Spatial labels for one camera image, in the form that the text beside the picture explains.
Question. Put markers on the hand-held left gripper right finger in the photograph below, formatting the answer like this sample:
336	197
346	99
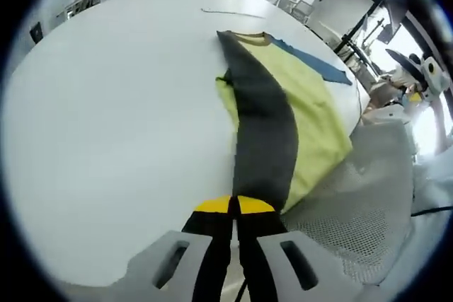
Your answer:
258	256

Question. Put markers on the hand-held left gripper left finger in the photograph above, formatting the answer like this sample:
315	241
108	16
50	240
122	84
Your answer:
209	256

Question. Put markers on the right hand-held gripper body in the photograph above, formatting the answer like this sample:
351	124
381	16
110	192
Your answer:
437	81

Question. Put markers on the yellow blue grey garment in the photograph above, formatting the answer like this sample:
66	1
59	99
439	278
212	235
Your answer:
265	104

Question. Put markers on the small black monitor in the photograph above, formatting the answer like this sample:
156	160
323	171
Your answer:
393	19

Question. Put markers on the black tripod stand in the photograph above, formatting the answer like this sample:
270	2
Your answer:
361	22

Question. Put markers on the person's own body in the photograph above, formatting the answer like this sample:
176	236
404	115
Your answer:
435	181

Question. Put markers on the white mesh chair back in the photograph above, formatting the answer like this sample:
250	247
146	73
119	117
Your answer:
354	210

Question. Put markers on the white table socket panel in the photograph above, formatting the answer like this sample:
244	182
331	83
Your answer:
230	12

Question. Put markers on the black square panel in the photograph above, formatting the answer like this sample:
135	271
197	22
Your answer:
36	32

